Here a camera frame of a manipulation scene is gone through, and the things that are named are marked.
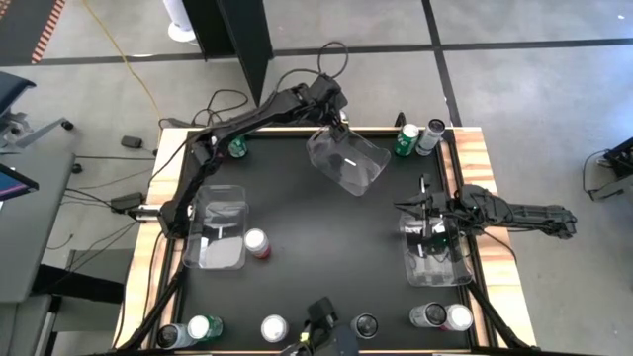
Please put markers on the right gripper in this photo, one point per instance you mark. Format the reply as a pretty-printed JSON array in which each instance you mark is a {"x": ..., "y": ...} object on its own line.
[{"x": 435, "y": 205}]

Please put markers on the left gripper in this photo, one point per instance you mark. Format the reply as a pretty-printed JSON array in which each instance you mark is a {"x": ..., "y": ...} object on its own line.
[{"x": 337, "y": 111}]

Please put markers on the green Sprite soda can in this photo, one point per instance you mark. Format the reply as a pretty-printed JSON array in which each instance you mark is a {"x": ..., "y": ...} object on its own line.
[
  {"x": 238, "y": 148},
  {"x": 406, "y": 141},
  {"x": 212, "y": 326}
]

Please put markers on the clear plastic bin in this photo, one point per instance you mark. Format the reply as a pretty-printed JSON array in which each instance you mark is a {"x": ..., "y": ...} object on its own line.
[
  {"x": 445, "y": 274},
  {"x": 217, "y": 247},
  {"x": 366, "y": 168}
]

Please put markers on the red and white soda can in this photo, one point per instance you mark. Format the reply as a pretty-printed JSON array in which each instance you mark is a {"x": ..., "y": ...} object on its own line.
[
  {"x": 274, "y": 328},
  {"x": 458, "y": 317},
  {"x": 256, "y": 241}
]

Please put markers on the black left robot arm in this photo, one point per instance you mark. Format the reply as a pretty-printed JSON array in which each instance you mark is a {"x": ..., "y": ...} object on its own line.
[{"x": 277, "y": 106}]

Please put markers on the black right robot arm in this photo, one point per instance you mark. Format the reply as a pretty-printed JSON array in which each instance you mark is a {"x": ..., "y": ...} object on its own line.
[{"x": 524, "y": 215}]

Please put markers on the black partition panel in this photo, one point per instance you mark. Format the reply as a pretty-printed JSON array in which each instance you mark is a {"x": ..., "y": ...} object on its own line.
[{"x": 247, "y": 44}]

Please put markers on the black power adapter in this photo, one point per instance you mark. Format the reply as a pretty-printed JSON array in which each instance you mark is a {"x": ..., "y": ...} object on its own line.
[{"x": 131, "y": 142}]

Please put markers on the black equipment stand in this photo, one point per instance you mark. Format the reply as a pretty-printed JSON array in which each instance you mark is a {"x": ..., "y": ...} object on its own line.
[{"x": 620, "y": 160}]

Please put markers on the black power brick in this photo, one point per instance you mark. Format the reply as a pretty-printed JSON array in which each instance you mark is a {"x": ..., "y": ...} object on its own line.
[{"x": 126, "y": 202}]

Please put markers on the black flat base panel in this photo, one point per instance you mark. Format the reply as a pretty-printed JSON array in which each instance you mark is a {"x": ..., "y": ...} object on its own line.
[{"x": 74, "y": 284}]

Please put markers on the grey desk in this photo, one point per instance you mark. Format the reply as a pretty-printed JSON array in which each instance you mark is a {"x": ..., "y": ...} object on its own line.
[{"x": 34, "y": 237}]

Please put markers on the dark office chair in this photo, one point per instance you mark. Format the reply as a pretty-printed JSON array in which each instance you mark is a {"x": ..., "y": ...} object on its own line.
[{"x": 12, "y": 91}]

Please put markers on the computer monitor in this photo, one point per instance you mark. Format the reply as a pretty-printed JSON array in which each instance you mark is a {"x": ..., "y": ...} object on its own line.
[{"x": 12, "y": 183}]

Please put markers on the black orange-striped floor mat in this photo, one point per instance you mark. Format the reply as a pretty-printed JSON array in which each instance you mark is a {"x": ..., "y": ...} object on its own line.
[{"x": 20, "y": 29}]

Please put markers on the white pedestal stand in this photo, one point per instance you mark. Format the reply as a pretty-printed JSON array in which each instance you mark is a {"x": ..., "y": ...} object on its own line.
[{"x": 180, "y": 32}]

